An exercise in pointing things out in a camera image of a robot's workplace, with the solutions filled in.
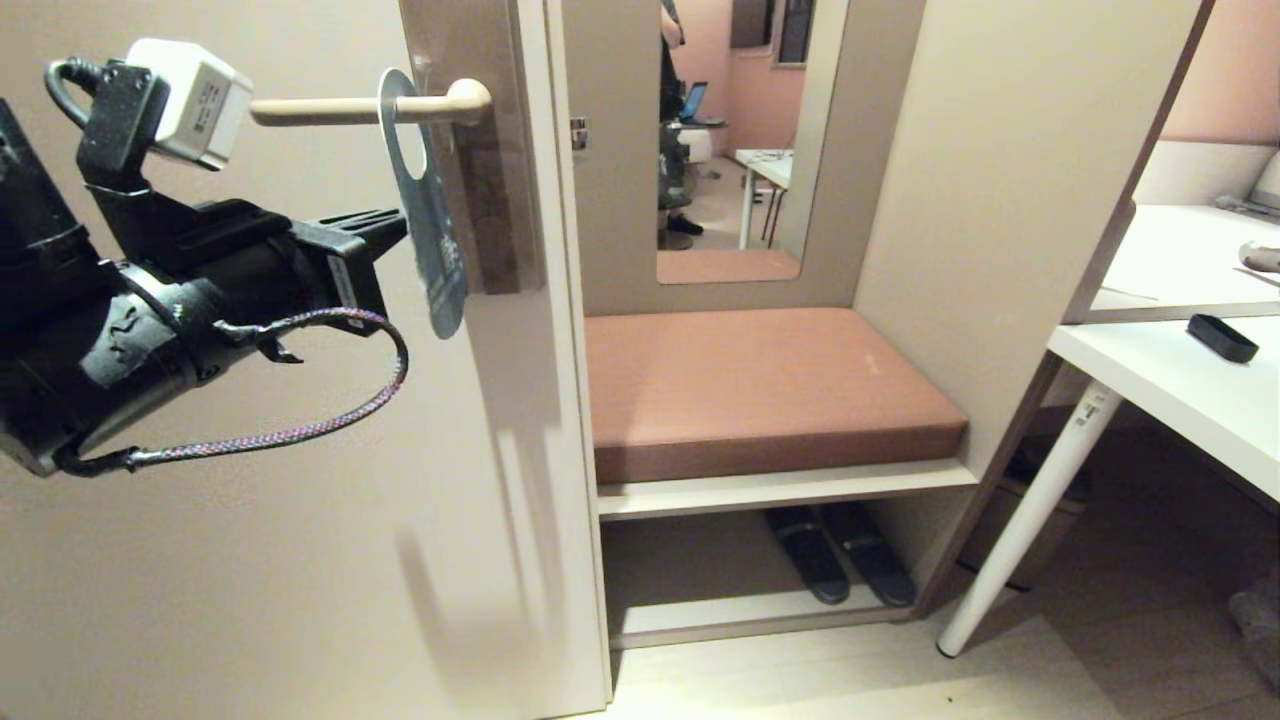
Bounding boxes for dark slipper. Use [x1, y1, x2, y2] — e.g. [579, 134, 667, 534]
[820, 501, 917, 609]
[764, 505, 852, 606]

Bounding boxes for beige door handle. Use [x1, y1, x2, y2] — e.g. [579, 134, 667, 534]
[248, 78, 494, 129]

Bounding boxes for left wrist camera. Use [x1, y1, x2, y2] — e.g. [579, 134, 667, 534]
[44, 38, 255, 263]

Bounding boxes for grey door hanger sign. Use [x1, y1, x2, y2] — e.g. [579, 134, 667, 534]
[376, 68, 470, 341]

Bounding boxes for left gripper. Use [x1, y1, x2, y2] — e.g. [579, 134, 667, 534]
[118, 200, 409, 389]

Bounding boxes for brown bench cushion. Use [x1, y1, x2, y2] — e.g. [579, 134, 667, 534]
[585, 306, 970, 487]

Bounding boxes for beige bench cabinet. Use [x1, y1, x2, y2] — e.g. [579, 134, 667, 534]
[545, 0, 1217, 651]

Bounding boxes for grey cloth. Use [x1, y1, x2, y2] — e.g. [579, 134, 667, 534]
[1227, 574, 1280, 693]

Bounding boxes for white table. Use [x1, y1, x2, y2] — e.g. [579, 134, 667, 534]
[935, 314, 1280, 660]

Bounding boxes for braided cable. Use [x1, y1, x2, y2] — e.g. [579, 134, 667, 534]
[55, 306, 411, 477]

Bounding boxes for brown handle plate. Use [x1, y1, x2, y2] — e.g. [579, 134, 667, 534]
[398, 0, 523, 297]

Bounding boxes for small black box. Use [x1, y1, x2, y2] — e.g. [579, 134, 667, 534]
[1186, 313, 1261, 365]

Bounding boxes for wall mirror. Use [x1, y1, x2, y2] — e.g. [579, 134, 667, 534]
[655, 0, 851, 287]

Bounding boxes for beige door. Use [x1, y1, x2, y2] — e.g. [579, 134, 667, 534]
[0, 0, 614, 720]

